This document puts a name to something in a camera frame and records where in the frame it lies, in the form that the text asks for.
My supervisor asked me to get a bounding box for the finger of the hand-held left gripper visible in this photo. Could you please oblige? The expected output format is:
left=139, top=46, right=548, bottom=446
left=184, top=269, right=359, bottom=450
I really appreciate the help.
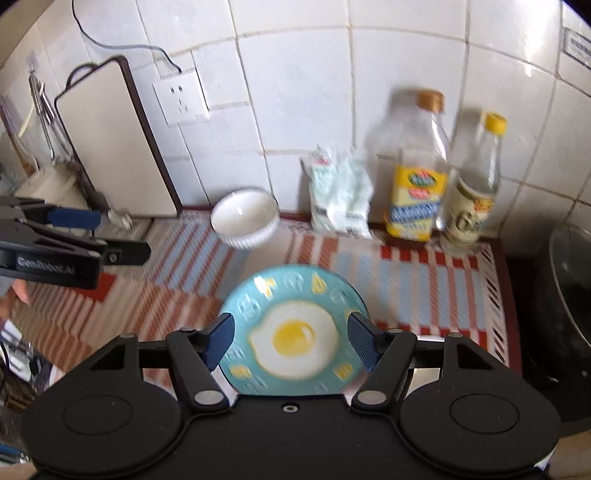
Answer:
left=0, top=196, right=112, bottom=232
left=0, top=222, right=152, bottom=267

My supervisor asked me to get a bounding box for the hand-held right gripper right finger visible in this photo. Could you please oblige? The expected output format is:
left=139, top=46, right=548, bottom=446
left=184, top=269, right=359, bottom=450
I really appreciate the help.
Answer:
left=346, top=311, right=497, bottom=409

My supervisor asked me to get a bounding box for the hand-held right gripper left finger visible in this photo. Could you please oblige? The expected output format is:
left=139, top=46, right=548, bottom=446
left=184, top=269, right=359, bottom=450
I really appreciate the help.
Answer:
left=90, top=313, right=236, bottom=409

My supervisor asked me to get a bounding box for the blue fried egg print plate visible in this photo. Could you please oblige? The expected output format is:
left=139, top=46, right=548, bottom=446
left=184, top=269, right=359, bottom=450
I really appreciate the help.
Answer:
left=218, top=265, right=370, bottom=397

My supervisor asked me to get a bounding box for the person's left hand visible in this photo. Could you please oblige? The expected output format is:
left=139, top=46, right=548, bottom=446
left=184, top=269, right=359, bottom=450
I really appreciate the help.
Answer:
left=7, top=280, right=32, bottom=306

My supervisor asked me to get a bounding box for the striped red and beige tablecloth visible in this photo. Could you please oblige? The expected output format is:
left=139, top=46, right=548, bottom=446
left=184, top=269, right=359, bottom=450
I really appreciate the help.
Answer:
left=18, top=210, right=513, bottom=398

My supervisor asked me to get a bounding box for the white cutting board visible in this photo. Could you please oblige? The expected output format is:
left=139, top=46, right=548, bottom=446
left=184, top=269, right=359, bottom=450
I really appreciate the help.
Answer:
left=54, top=55, right=183, bottom=219

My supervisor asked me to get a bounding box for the hanging metal utensil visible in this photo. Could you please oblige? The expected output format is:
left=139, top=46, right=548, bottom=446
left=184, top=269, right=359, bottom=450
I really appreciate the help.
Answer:
left=25, top=51, right=70, bottom=167

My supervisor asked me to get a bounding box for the white ribbed bowl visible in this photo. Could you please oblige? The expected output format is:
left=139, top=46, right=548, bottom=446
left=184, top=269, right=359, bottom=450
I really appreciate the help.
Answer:
left=210, top=187, right=280, bottom=251

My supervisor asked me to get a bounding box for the white powder bag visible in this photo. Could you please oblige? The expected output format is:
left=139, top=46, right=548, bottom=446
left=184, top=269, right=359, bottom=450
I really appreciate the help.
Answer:
left=300, top=144, right=375, bottom=240

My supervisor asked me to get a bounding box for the oil bottle with yellow label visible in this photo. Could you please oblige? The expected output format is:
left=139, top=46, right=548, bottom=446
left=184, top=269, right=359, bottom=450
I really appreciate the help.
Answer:
left=383, top=89, right=451, bottom=243

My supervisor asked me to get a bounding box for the clear bottle with yellow cap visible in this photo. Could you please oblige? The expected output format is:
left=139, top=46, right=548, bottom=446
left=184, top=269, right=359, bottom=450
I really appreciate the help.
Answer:
left=441, top=112, right=509, bottom=254

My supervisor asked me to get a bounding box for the black cooking pot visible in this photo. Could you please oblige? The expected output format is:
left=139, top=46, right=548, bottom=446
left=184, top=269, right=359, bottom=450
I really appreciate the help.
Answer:
left=524, top=224, right=591, bottom=418

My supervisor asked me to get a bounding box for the white wall socket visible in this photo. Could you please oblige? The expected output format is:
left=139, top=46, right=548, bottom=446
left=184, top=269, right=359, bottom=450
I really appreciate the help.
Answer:
left=152, top=68, right=209, bottom=127

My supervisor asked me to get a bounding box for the black power cable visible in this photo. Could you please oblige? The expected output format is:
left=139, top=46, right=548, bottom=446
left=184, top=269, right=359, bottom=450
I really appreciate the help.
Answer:
left=71, top=0, right=183, bottom=75

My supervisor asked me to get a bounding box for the wall sign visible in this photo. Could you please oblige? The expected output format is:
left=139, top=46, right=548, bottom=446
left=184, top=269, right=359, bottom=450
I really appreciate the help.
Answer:
left=562, top=25, right=591, bottom=70

